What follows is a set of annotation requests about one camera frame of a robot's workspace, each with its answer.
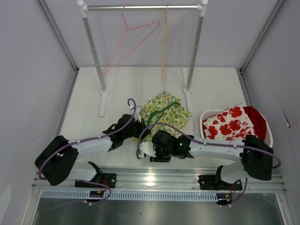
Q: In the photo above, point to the white slotted cable duct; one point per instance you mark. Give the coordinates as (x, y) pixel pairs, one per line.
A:
(131, 195)

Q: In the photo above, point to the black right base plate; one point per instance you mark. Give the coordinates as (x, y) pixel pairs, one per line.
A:
(209, 182)

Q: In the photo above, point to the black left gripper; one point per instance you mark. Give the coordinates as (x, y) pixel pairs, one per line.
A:
(141, 125)

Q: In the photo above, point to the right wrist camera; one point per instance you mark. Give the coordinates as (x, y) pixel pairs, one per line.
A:
(146, 149)

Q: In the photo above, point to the pink hanger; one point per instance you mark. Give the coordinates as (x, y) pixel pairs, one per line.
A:
(133, 37)

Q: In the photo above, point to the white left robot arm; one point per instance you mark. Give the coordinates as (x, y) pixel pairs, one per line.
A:
(59, 160)

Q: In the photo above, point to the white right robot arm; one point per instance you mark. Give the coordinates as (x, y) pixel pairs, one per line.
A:
(250, 157)

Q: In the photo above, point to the red poppy print cloth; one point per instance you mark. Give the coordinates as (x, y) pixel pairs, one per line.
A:
(230, 124)

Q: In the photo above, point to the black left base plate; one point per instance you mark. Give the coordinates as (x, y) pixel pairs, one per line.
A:
(108, 179)

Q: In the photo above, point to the yellow hanger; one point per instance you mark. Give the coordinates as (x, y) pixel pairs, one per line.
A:
(164, 46)

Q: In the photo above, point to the aluminium mounting rail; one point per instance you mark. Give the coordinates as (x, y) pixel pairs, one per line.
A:
(173, 180)

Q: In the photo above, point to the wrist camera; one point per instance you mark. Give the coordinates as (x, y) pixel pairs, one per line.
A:
(137, 112)
(146, 149)

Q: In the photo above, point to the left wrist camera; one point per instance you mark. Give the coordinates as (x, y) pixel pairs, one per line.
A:
(137, 112)

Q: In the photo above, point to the white clothes rack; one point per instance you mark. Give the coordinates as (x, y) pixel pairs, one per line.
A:
(103, 77)

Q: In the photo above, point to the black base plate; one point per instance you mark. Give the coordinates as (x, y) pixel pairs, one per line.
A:
(209, 182)
(108, 179)

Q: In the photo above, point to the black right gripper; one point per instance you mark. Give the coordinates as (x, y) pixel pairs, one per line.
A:
(158, 158)

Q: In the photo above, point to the lemon print skirt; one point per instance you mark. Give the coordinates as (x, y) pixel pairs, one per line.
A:
(173, 119)

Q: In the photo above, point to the white laundry basket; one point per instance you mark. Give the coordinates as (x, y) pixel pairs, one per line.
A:
(209, 113)

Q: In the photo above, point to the green hanger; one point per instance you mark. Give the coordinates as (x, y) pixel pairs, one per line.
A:
(152, 115)

